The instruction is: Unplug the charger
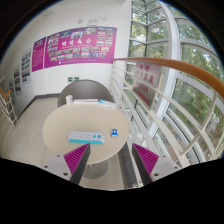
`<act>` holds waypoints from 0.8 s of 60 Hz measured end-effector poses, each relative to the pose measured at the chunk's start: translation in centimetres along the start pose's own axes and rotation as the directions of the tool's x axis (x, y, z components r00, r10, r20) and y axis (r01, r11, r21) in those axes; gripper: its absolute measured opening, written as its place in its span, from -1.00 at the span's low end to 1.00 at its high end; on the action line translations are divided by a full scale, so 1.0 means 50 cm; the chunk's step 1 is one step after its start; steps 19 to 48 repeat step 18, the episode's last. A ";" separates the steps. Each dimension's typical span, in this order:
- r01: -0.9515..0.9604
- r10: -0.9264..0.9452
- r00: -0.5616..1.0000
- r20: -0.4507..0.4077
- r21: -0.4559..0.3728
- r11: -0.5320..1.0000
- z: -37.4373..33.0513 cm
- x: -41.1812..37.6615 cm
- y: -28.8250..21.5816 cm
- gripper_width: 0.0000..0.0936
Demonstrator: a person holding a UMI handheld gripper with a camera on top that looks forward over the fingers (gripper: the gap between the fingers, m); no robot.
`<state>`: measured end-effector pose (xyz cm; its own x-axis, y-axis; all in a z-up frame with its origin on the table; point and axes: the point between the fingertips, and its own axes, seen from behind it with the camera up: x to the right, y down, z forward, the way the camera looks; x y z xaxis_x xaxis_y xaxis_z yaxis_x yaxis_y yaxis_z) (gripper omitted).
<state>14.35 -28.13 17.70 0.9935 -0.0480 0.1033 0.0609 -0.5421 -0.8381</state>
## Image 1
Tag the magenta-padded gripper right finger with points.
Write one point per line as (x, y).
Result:
(148, 161)

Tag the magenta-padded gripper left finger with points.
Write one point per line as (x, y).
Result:
(75, 161)

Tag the white and blue charger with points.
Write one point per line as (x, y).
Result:
(114, 133)

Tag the small upright white carton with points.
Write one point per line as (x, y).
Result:
(69, 100)

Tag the grey curved chair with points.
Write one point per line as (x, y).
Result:
(85, 89)

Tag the white and red danger sign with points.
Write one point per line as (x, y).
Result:
(146, 83)

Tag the green exit sign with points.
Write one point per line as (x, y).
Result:
(73, 79)

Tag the white stair railing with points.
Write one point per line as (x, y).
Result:
(7, 106)

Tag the white railing with wooden handrail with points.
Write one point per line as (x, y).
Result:
(186, 66)

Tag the narrow magenta text poster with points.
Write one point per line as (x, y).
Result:
(38, 55)

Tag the large magenta photo poster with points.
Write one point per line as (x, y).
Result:
(81, 46)

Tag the white photo wall poster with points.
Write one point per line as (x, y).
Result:
(17, 80)
(26, 66)
(11, 89)

